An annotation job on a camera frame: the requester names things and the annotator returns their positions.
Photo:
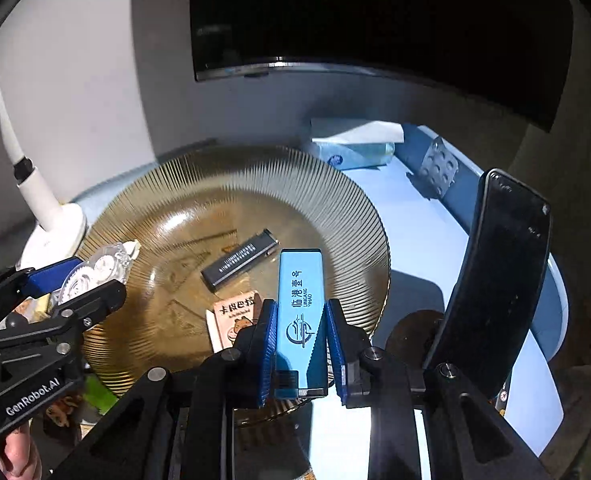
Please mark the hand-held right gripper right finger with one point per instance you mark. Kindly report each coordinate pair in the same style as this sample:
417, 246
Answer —
336, 360

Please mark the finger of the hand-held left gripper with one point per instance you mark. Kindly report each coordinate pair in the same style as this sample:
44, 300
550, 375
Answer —
75, 312
45, 277

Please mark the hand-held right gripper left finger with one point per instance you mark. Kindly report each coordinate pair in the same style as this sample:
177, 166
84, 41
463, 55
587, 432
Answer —
268, 355

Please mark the clear candy packet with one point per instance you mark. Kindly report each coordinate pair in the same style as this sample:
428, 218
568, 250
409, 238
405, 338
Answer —
102, 267

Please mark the blue rectangular lighter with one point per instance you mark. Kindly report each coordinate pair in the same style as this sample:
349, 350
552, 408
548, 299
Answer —
300, 310

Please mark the amber ribbed glass plate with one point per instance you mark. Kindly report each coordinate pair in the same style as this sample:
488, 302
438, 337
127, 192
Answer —
235, 200

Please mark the person's left hand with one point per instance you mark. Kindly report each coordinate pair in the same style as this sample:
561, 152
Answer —
17, 455

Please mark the white desk lamp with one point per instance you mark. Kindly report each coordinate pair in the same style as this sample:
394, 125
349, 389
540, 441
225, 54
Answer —
50, 220

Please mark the bright green small item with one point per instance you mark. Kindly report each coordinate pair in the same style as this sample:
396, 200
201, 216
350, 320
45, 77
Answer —
100, 394

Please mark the black lighter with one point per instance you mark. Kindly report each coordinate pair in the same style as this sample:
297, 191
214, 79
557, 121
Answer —
240, 260

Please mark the black smartphone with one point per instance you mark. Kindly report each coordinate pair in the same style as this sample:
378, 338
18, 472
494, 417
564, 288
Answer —
500, 280

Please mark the blue tissue pack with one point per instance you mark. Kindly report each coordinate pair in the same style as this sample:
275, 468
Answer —
355, 152

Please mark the silver pill blister pack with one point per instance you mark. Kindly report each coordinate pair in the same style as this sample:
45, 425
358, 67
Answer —
440, 167

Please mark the black monitor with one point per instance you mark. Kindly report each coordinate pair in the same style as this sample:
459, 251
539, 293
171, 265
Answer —
375, 20

